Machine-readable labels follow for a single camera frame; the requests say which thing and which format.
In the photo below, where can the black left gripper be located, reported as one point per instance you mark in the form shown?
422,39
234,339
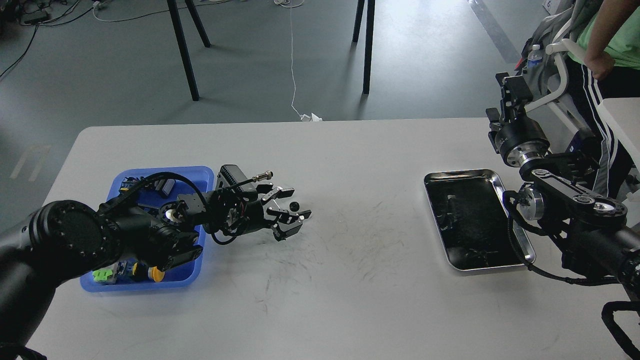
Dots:
244,216

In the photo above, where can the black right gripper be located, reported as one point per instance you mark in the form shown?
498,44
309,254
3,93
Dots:
519,139

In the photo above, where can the small black gear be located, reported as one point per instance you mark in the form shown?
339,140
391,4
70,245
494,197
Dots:
294,205

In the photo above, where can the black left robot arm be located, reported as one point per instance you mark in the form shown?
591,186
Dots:
152,223

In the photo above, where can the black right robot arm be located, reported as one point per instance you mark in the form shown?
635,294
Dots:
588,228

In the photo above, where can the plastic water bottle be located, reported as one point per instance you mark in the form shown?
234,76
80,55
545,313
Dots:
534,57

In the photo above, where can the grey backpack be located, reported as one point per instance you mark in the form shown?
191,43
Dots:
566,20

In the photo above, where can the person in green shirt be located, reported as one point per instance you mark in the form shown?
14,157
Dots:
609,70

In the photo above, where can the silver metal tray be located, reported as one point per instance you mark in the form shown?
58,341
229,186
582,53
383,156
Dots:
472,222

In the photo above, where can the white side table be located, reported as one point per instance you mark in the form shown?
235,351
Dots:
622,115

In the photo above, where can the blue plastic tray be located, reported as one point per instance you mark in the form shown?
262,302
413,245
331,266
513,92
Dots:
182,276

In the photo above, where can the yellow mushroom push button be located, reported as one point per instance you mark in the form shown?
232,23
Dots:
141,272

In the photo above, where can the black tripod legs right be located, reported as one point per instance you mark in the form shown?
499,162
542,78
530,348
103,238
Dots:
365,11

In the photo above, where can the green square push button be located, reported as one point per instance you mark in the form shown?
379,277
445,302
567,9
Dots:
106,276

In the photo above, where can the white chair frame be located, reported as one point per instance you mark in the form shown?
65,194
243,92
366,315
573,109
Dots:
556,112

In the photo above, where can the black white rectangular switch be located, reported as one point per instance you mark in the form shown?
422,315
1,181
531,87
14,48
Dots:
164,186

